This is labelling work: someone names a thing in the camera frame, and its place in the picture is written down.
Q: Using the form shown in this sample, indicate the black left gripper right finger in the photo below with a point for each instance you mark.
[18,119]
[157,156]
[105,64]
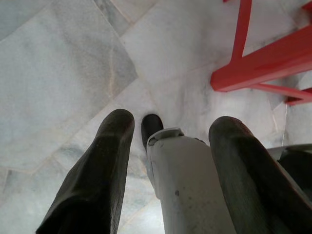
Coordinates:
[243,175]

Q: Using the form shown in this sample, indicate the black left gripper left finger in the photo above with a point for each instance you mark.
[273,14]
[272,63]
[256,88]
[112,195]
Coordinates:
[97,175]

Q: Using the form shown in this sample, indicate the black robot foot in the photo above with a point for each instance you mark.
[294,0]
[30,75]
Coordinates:
[151,126]

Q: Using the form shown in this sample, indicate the red plastic stool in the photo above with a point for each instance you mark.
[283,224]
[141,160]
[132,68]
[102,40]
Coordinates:
[268,65]

